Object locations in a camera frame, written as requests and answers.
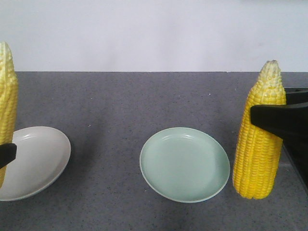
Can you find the yellow corn cob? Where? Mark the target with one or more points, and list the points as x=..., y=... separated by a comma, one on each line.
x=258, y=151
x=8, y=98

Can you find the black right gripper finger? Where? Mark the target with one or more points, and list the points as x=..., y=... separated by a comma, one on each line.
x=289, y=122

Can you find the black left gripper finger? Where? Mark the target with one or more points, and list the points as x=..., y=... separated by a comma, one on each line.
x=7, y=153

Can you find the black glass gas stove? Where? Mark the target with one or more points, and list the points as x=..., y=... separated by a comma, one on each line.
x=298, y=153

